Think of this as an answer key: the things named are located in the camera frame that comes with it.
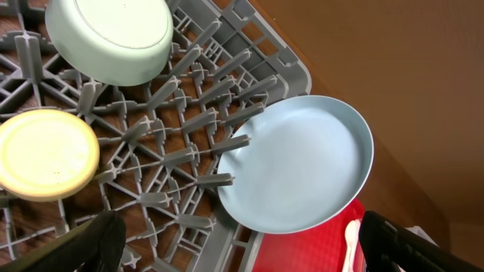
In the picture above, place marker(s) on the red plastic serving tray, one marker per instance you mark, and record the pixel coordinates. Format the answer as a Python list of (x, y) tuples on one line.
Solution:
[(322, 248)]

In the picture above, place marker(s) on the light blue round plate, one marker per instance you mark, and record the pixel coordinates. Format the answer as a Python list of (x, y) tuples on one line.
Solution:
[(307, 158)]

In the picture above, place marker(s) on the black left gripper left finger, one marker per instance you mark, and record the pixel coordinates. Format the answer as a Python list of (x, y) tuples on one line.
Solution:
[(96, 245)]

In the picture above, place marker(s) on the yellow plastic cup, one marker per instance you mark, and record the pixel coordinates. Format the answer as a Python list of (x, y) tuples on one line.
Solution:
[(47, 155)]

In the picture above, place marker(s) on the grey plastic dishwasher rack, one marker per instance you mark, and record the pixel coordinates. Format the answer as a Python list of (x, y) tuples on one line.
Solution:
[(160, 141)]

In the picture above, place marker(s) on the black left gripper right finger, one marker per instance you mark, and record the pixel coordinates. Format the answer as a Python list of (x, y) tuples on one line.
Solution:
[(388, 247)]

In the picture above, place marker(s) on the white plastic spoon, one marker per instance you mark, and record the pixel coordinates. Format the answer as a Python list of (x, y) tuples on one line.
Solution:
[(351, 239)]

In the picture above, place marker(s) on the mint green bowl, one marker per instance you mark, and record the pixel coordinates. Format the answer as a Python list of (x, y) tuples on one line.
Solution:
[(117, 42)]

